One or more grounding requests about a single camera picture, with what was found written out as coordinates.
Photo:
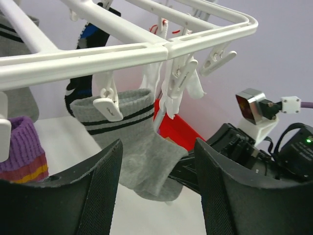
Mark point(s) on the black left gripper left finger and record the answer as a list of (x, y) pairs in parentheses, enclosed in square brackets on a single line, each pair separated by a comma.
[(77, 201)]

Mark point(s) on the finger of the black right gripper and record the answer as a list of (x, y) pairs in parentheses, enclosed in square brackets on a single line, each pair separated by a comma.
[(184, 172)]

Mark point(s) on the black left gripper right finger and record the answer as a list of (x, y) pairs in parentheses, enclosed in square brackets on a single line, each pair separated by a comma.
[(237, 201)]

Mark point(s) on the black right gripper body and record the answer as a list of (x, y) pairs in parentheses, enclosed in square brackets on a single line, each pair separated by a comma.
[(238, 146)]

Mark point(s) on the grey sock with black stripes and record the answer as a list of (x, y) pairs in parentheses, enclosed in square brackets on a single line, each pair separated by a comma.
[(148, 158)]

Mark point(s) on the white plastic clip hanger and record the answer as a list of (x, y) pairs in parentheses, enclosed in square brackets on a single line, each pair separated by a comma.
[(46, 63)]

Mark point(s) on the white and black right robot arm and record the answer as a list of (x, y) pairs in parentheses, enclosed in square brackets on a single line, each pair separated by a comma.
[(292, 154)]

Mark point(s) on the red plastic bin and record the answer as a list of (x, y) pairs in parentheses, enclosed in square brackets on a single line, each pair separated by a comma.
[(179, 132)]

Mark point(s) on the purple striped sock left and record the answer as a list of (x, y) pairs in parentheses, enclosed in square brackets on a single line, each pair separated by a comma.
[(27, 161)]

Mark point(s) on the white sock red trim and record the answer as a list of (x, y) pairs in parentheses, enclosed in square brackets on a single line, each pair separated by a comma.
[(151, 72)]

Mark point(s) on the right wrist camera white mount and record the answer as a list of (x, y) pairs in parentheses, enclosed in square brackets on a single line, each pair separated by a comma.
[(260, 114)]

